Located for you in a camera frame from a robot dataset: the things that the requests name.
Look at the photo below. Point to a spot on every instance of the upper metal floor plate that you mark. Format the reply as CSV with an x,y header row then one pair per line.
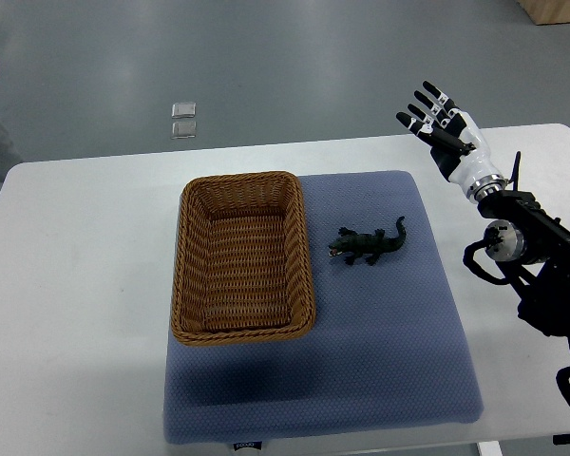
x,y
181,110

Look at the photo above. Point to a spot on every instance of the brown wicker basket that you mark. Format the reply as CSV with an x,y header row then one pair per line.
x,y
242,271

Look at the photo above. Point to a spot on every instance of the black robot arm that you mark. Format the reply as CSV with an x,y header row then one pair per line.
x,y
528,250

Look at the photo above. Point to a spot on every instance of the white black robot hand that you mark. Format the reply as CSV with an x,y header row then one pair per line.
x,y
457,146

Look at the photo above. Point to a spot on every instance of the dark toy crocodile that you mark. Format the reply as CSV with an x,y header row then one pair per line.
x,y
374,245

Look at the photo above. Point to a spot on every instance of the blue textured cushion mat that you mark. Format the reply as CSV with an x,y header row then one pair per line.
x,y
387,349

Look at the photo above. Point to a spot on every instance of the wooden box corner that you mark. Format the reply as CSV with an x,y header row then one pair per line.
x,y
547,12

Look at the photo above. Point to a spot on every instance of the metal floor plate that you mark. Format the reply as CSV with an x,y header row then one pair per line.
x,y
184,129
181,110

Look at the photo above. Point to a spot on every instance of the lower metal floor plate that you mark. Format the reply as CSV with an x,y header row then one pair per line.
x,y
184,129

